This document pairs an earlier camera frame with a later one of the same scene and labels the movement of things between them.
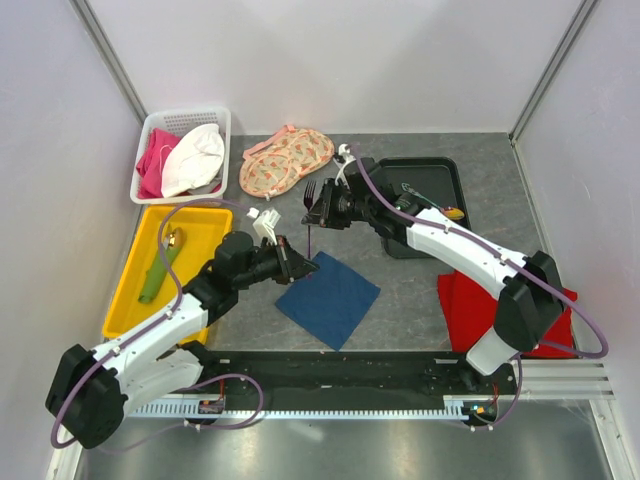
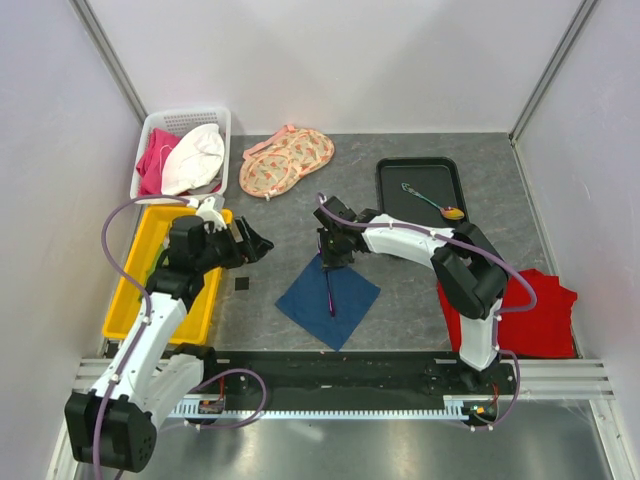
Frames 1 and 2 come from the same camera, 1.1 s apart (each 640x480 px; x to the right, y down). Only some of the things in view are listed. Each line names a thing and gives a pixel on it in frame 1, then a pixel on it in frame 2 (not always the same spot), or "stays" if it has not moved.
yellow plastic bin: (199, 226) stays
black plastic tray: (436, 182) stays
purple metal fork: (309, 199) → (330, 297)
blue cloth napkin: (329, 301) stays
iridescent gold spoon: (448, 212) stays
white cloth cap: (194, 160) stays
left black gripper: (292, 265) → (256, 246)
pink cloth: (150, 167) stays
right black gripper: (327, 217) → (328, 260)
